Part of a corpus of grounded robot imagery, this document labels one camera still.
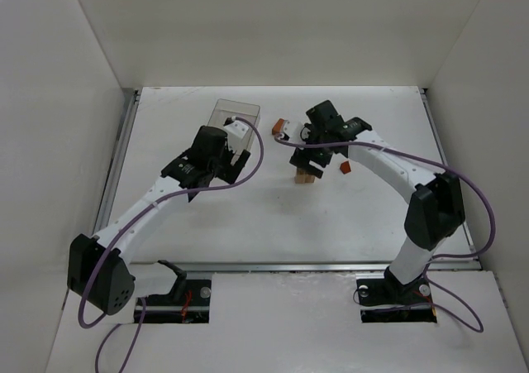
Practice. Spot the front aluminium rail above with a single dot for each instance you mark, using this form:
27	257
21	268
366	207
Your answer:
315	267

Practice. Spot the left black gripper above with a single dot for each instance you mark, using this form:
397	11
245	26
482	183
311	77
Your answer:
231	166

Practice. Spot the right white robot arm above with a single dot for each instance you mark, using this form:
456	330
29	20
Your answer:
435	208

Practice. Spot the clear plastic box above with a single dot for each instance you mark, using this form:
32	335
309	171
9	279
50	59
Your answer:
244	112

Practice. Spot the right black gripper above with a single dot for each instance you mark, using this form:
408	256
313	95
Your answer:
308	158

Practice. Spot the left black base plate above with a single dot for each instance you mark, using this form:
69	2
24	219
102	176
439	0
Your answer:
191	307

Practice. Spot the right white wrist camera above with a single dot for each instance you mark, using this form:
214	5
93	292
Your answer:
291	131

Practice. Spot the small red-brown wood block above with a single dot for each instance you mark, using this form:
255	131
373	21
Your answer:
345	167

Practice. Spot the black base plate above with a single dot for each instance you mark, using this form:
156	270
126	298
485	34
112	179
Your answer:
382	301
191	307

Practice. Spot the light wood block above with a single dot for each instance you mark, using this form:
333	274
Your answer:
309	179
300	177

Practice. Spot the long red-brown wood block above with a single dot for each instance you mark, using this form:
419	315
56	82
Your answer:
278	127

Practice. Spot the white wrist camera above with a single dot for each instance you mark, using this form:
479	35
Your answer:
237	132
291	131

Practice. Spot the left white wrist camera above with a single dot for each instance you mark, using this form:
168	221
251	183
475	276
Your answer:
237	132

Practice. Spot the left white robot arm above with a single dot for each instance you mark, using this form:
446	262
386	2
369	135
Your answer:
99	267

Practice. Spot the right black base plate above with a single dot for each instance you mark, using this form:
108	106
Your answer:
382	301

